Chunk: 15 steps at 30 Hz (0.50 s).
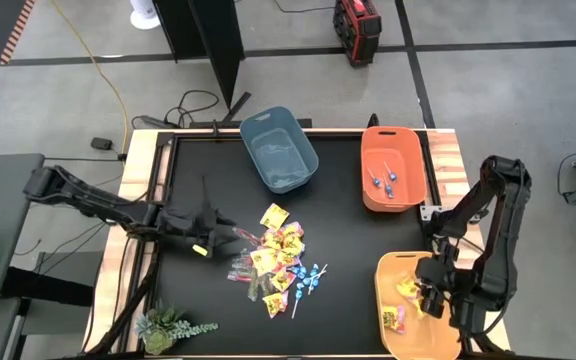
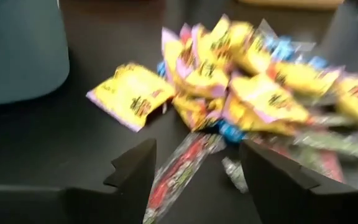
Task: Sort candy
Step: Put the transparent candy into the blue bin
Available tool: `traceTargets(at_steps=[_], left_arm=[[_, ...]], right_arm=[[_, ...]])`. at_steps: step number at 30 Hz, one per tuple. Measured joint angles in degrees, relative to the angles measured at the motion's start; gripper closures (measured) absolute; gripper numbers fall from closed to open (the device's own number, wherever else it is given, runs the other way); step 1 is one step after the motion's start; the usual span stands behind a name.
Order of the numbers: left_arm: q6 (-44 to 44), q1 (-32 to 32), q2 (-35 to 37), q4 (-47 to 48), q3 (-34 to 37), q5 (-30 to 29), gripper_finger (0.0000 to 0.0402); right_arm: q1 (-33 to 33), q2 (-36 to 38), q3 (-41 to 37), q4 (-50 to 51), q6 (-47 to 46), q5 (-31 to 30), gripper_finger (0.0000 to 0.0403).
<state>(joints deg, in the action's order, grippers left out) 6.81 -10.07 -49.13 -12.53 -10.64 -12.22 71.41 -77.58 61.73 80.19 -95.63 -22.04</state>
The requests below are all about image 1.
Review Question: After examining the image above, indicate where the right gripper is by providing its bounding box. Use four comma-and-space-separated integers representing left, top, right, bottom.
414, 253, 474, 320

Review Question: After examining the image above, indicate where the black table frame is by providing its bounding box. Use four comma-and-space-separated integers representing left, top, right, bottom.
143, 128, 443, 359

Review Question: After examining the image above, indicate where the black power strip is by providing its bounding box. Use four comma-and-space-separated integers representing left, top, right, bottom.
131, 114, 182, 130

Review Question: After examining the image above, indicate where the grey side table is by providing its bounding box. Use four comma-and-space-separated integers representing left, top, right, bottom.
0, 153, 46, 307

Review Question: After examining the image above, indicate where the yellow cable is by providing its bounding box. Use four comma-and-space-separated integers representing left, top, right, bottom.
49, 0, 131, 154

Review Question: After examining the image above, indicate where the red candy stick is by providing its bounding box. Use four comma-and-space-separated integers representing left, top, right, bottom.
231, 226, 263, 247

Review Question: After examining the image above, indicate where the black partition panel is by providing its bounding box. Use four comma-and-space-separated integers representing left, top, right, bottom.
151, 0, 252, 124

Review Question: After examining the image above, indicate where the yellow plastic bin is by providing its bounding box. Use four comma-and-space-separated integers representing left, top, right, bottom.
373, 250, 464, 360

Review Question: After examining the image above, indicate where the red black power station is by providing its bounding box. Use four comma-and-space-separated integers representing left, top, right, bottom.
332, 0, 384, 69

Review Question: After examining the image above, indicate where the black floor cable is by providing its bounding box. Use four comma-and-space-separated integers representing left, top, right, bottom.
162, 89, 221, 127

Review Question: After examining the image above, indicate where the artificial succulent plant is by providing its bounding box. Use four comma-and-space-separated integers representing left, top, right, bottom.
133, 298, 220, 357

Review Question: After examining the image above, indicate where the black partition foot bar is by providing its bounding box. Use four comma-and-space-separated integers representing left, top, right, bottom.
189, 117, 314, 130

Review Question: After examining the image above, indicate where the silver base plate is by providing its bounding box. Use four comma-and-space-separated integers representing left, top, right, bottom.
419, 203, 442, 222

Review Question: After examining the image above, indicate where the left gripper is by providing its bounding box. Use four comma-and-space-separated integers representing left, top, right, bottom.
157, 199, 243, 257

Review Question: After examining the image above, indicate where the orange plastic bin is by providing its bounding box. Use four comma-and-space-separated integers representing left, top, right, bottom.
359, 125, 428, 214

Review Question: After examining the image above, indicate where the blue-grey plastic bin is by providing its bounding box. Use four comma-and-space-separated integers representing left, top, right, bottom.
239, 105, 320, 195

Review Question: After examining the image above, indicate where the white fan base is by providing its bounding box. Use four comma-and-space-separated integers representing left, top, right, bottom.
128, 0, 162, 31

